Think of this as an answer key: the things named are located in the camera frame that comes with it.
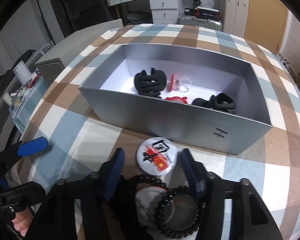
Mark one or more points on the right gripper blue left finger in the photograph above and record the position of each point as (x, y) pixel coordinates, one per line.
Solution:
(92, 191)

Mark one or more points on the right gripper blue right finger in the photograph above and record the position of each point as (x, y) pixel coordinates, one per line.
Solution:
(250, 218)

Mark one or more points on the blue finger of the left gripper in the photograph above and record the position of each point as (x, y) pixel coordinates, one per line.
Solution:
(20, 149)

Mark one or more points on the white round pin badge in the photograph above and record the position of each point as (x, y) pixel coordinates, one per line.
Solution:
(157, 156)

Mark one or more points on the red small hair clip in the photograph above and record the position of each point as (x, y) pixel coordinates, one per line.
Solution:
(177, 99)

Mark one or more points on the clear red small clip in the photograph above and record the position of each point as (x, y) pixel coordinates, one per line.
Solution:
(182, 85)

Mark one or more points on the black fabric hair scrunchie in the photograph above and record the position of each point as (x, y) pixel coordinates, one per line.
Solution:
(222, 102)

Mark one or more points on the person's left hand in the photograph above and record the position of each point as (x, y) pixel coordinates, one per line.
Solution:
(23, 221)

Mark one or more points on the plaid checkered tablecloth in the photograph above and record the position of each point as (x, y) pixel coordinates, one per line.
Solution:
(80, 141)

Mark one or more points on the white cup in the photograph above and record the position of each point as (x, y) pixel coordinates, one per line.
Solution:
(22, 72)

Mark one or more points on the grey open cardboard box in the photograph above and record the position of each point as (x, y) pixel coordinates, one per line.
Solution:
(111, 93)

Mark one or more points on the silver lying suitcase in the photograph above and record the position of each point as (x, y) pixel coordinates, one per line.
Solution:
(198, 22)

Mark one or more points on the black red box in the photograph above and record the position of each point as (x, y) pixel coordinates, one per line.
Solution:
(200, 12)

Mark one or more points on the wooden door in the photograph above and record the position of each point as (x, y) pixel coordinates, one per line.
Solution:
(266, 23)

